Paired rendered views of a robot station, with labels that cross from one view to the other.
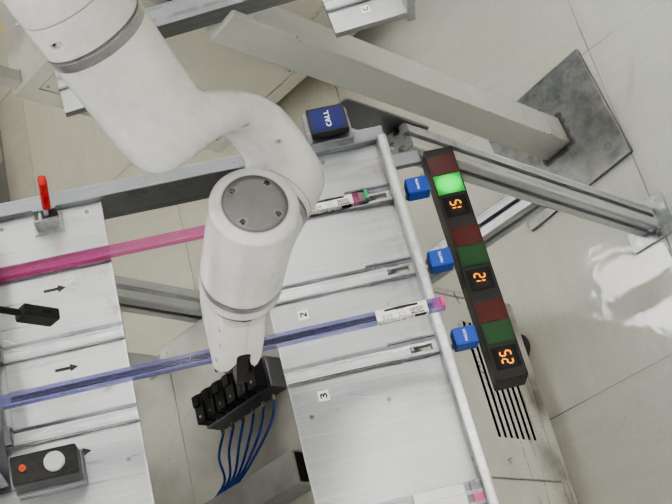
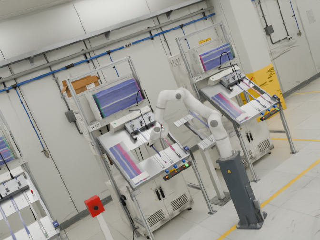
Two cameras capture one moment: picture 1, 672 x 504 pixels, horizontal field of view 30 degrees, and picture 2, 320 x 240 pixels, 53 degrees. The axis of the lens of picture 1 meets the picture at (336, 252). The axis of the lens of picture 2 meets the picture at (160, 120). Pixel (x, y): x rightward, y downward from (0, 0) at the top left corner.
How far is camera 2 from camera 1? 210 cm
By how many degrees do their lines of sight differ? 34
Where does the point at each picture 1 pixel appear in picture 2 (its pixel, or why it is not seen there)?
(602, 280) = (202, 212)
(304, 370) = (155, 156)
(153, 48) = (161, 111)
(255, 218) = (155, 129)
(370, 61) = (206, 158)
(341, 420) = (151, 162)
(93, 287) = not seen: hidden behind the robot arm
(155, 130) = (155, 115)
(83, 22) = (158, 104)
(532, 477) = (167, 210)
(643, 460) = (177, 226)
